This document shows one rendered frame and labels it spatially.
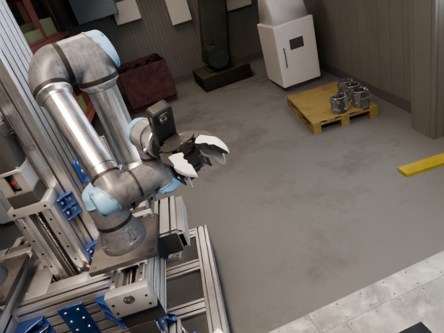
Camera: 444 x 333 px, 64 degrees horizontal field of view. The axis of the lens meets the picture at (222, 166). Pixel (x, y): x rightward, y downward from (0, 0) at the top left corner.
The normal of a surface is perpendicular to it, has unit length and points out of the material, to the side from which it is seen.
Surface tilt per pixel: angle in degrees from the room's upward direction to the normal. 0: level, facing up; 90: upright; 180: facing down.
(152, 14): 90
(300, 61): 90
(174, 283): 0
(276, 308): 0
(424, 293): 0
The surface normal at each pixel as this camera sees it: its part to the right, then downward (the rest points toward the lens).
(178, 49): 0.15, 0.44
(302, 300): -0.26, -0.84
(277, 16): 0.12, 0.12
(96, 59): 0.61, 0.28
